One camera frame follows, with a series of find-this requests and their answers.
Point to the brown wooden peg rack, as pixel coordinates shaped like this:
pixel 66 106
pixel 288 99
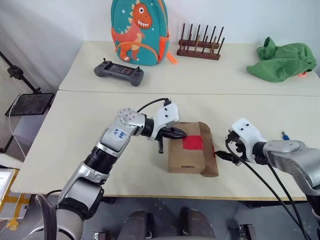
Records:
pixel 197 53

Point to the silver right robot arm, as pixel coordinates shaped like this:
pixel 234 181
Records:
pixel 295 155

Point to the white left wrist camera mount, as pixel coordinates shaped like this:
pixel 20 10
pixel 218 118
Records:
pixel 170 112

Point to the green crumpled cloth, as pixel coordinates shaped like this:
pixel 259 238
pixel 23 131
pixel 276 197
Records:
pixel 280 65

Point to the black flat tray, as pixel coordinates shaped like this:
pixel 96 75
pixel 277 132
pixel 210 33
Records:
pixel 30 103

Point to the dark rounded brown shape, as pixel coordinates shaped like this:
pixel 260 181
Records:
pixel 137 225
pixel 200 225

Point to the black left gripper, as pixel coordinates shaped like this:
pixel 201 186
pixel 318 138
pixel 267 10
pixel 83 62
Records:
pixel 166 133

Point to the cardboard box with red tape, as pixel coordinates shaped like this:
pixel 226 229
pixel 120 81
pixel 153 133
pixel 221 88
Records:
pixel 180 157

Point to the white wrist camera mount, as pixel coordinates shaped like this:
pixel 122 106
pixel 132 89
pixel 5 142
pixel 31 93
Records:
pixel 246 130
pixel 170 112

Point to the black stand pole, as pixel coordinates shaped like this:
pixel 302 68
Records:
pixel 16 72

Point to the teal dinosaur backpack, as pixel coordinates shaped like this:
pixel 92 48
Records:
pixel 152 37

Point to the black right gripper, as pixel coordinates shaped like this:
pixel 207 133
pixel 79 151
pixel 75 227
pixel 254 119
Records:
pixel 238 152

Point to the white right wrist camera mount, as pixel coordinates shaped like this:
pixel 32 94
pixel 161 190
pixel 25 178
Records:
pixel 246 130

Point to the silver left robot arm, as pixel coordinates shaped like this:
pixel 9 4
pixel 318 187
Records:
pixel 112 140

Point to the grey handheld remote controller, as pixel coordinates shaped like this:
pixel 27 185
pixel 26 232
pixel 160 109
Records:
pixel 102 71

